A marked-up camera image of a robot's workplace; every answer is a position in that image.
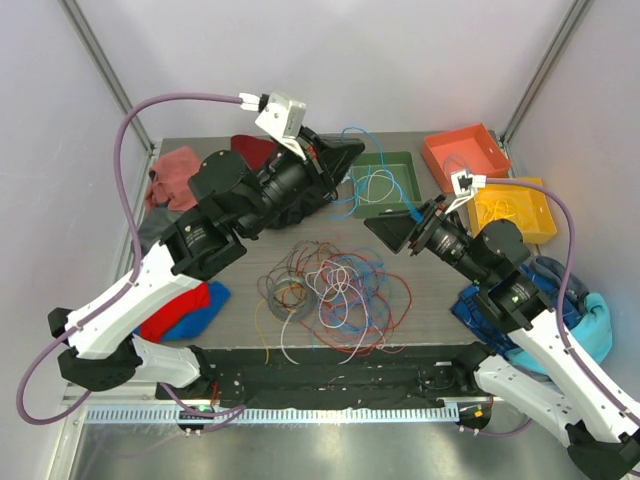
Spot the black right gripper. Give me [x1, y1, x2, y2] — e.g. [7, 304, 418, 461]
[365, 193, 491, 285]

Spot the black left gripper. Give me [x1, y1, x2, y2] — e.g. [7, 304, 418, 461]
[238, 127, 365, 239]

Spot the blue cable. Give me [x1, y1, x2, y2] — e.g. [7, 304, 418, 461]
[327, 125, 424, 224]
[309, 252, 401, 351]

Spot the bright yellow cable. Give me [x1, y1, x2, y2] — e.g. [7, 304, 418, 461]
[477, 197, 521, 226]

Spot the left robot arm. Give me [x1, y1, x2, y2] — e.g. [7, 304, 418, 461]
[48, 128, 365, 399]

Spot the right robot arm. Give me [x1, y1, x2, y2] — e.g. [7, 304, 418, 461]
[364, 197, 639, 479]

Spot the green plastic bin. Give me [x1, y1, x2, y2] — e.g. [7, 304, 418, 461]
[350, 151, 423, 219]

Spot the black cloth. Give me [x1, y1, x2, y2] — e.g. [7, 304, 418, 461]
[256, 164, 337, 230]

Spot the dark red cloth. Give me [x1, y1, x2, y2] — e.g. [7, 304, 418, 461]
[230, 135, 276, 170]

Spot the blue plaid shirt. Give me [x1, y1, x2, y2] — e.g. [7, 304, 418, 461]
[450, 256, 589, 357]

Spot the orange plastic bin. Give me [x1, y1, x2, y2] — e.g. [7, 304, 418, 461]
[421, 124, 511, 193]

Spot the yellow plastic bin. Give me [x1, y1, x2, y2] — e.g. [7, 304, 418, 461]
[466, 177, 557, 245]

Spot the pink cloth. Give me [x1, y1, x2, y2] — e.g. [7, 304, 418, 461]
[144, 146, 201, 213]

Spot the grey-blue cloth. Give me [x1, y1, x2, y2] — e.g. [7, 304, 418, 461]
[529, 255, 591, 311]

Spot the grey cloth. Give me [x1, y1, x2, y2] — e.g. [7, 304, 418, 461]
[137, 206, 182, 256]

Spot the turquoise cloth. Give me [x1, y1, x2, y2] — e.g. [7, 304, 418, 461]
[503, 292, 613, 375]

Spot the bright red cloth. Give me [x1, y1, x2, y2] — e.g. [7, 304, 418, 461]
[135, 284, 210, 343]

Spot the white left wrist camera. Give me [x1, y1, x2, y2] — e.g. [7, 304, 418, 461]
[239, 92, 307, 159]

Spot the grey coiled cable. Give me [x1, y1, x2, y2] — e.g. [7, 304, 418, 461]
[267, 275, 318, 324]

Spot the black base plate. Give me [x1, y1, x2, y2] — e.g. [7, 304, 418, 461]
[174, 342, 494, 410]

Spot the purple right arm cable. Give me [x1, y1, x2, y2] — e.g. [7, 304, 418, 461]
[479, 177, 640, 416]

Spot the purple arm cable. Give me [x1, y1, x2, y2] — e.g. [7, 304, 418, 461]
[479, 177, 640, 416]
[15, 92, 246, 426]

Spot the white slotted cable duct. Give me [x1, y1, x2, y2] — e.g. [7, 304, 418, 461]
[85, 403, 459, 425]

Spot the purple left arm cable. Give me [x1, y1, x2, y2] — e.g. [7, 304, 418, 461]
[15, 92, 246, 426]

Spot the right aluminium frame post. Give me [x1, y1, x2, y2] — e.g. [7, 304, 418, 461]
[500, 0, 594, 147]

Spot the aluminium frame post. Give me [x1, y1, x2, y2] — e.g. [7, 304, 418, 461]
[500, 0, 594, 147]
[55, 0, 157, 154]

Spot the left aluminium frame post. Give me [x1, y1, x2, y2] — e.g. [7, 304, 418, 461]
[55, 0, 157, 154]

